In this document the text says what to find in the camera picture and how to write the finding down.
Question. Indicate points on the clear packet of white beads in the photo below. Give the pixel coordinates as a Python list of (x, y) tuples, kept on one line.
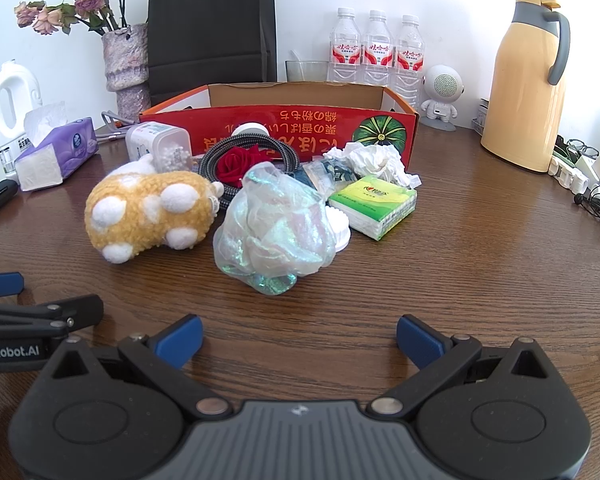
[(177, 157)]

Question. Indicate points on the red rose flower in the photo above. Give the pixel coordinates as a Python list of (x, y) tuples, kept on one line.
[(235, 165)]

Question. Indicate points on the small white round jar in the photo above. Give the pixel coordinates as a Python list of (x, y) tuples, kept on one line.
[(250, 130)]

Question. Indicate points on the green tissue packet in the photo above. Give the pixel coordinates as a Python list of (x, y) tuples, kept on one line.
[(375, 202)]

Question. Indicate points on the black earphones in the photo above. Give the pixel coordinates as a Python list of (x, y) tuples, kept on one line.
[(577, 199)]

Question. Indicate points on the clear water bottle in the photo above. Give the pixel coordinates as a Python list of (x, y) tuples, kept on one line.
[(409, 60), (345, 50), (378, 52)]

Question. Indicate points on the black paper bag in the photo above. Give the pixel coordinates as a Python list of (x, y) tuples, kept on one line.
[(210, 35)]

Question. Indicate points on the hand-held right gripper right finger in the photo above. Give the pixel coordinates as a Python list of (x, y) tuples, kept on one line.
[(420, 340)]

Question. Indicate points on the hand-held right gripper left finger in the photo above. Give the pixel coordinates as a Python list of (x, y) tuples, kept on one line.
[(180, 340)]

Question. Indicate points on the red cardboard box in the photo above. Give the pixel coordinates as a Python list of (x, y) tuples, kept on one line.
[(300, 122)]

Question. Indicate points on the yellow thermos jug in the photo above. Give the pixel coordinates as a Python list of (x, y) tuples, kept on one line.
[(520, 100)]

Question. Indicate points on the white power strip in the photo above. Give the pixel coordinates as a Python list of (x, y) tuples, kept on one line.
[(567, 175)]

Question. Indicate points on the white ribbed lid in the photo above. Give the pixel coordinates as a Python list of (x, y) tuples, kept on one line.
[(341, 232)]

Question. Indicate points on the white robot speaker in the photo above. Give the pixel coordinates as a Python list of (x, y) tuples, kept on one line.
[(442, 85)]

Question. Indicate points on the white detergent bottle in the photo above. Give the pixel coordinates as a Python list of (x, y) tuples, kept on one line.
[(27, 92)]

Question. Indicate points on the mottled purple vase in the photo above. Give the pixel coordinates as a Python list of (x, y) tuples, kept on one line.
[(127, 70)]

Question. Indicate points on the yellow white plush toy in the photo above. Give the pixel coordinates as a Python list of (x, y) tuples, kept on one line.
[(130, 200)]

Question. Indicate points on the purple tissue box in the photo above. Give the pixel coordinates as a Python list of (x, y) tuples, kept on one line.
[(65, 147)]

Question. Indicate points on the white plastic spoon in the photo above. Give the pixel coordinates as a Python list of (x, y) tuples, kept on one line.
[(295, 56)]

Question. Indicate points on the black eyeglasses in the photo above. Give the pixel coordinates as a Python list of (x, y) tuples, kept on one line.
[(589, 150)]

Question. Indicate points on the iridescent gauze bag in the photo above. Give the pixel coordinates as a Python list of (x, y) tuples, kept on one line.
[(270, 230)]

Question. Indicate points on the clear glass cup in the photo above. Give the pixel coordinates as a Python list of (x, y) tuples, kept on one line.
[(307, 72)]

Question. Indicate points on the clear blue plastic packet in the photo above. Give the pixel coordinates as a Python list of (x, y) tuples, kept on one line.
[(325, 172)]

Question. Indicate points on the white tissue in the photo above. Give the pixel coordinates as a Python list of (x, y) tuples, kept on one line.
[(375, 160)]

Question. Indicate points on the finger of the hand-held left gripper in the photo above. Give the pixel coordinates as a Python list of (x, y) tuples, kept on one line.
[(2, 285), (80, 310)]

